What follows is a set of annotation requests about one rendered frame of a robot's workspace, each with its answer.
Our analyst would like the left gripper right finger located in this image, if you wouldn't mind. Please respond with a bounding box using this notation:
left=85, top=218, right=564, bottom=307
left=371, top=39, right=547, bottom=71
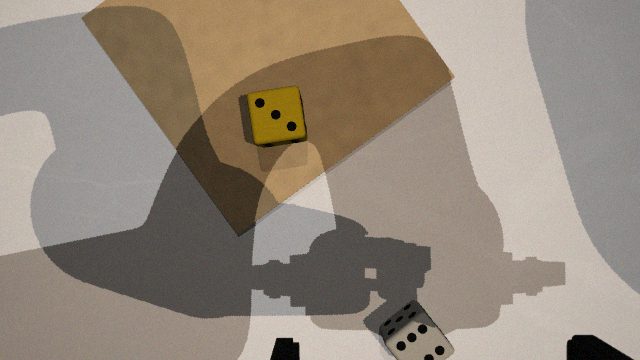
left=567, top=335, right=634, bottom=360

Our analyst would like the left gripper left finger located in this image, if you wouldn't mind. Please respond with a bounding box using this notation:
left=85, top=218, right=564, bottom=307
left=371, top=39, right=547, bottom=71
left=270, top=338, right=300, bottom=360

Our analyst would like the tan flat mat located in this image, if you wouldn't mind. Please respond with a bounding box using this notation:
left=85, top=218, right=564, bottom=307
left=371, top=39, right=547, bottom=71
left=81, top=0, right=455, bottom=234

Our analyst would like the white die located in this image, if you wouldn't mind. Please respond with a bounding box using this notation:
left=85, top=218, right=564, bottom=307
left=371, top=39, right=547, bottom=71
left=380, top=300, right=454, bottom=360

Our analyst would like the yellow die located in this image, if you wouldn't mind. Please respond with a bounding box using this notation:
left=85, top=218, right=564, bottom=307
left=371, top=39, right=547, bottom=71
left=247, top=86, right=308, bottom=148

